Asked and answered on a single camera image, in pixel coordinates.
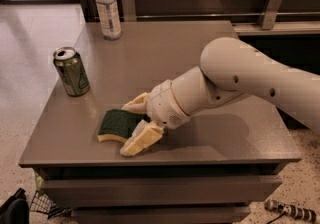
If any black wire basket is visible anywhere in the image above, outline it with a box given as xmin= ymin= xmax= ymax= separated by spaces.
xmin=30 ymin=191 xmax=72 ymax=219

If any black white striped handle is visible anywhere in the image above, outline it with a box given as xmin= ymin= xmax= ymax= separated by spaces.
xmin=264 ymin=199 xmax=320 ymax=224

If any clear plastic water bottle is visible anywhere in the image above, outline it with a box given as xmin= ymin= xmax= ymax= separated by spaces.
xmin=95 ymin=0 xmax=122 ymax=40

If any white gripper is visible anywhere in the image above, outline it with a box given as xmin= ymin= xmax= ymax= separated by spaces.
xmin=120 ymin=80 xmax=190 ymax=157

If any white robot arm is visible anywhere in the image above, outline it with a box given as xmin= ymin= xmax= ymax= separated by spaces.
xmin=120 ymin=37 xmax=320 ymax=156

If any black bag on floor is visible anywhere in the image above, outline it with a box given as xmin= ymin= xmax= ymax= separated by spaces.
xmin=0 ymin=188 xmax=30 ymax=224

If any right metal wall bracket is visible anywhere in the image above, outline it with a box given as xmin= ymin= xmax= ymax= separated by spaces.
xmin=258 ymin=0 xmax=283 ymax=30

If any metal wall bracket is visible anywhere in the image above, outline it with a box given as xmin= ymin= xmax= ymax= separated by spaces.
xmin=258 ymin=0 xmax=283 ymax=30
xmin=121 ymin=0 xmax=137 ymax=22

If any upper grey drawer front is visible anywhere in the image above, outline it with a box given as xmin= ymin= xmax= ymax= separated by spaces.
xmin=42 ymin=175 xmax=281 ymax=208

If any green and yellow sponge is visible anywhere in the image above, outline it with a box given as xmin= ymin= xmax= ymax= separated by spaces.
xmin=98 ymin=109 xmax=150 ymax=143

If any green soda can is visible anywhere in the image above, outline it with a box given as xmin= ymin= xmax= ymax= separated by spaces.
xmin=53 ymin=47 xmax=90 ymax=96

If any left metal wall bracket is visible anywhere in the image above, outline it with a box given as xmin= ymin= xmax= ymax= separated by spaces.
xmin=121 ymin=0 xmax=137 ymax=22

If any grey drawer cabinet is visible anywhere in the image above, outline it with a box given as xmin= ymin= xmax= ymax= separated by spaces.
xmin=18 ymin=20 xmax=303 ymax=224

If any grey drawer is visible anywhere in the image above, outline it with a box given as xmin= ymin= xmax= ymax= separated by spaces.
xmin=72 ymin=206 xmax=250 ymax=224
xmin=42 ymin=175 xmax=281 ymax=208

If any lower grey drawer front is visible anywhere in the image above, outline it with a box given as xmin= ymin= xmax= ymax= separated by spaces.
xmin=72 ymin=206 xmax=250 ymax=224

